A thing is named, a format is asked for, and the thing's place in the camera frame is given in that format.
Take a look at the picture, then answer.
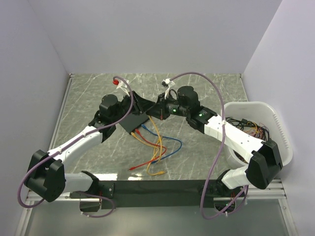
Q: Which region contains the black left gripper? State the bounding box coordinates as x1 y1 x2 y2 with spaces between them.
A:
111 90 156 123

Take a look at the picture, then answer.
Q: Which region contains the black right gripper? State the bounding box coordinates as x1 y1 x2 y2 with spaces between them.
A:
147 92 190 120

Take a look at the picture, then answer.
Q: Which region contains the black network switch box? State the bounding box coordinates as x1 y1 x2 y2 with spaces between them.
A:
119 114 149 134

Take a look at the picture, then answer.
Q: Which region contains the red ethernet patch cable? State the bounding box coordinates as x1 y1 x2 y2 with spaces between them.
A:
128 129 167 172

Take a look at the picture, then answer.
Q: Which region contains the blue ethernet patch cable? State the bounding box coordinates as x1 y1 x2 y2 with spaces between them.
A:
141 124 183 165

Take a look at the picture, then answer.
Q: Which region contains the yellow ethernet cable loop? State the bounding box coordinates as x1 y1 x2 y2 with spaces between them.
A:
149 115 167 163

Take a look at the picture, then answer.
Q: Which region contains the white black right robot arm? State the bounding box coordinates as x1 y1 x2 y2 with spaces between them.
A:
146 86 283 196

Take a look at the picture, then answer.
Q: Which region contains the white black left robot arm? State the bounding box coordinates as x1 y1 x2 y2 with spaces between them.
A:
22 91 155 202

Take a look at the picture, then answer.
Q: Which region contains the white plastic basket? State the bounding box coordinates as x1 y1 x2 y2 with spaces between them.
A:
224 101 293 166

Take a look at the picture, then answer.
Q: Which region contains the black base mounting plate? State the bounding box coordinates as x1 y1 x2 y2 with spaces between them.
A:
78 179 244 212

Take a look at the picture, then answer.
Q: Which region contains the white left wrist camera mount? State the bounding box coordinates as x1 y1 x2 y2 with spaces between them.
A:
113 79 129 95

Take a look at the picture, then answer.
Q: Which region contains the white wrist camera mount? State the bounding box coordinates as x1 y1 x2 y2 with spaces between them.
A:
162 78 175 99
113 79 129 95

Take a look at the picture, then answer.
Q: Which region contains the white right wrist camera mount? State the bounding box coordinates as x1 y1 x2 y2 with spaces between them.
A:
162 78 175 99

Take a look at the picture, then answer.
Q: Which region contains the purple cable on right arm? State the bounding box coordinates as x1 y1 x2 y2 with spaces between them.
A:
171 71 249 220

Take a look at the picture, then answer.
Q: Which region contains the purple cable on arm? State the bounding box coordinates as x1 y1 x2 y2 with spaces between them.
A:
171 71 249 220
18 76 135 218

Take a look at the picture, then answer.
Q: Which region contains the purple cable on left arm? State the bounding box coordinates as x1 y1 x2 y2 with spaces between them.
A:
18 76 135 218

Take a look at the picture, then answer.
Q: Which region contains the tangled cable bundle in basket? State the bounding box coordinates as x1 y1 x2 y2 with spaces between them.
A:
225 116 273 165

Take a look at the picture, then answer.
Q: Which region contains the aluminium front frame rail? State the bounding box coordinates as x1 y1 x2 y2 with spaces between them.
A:
26 179 287 202

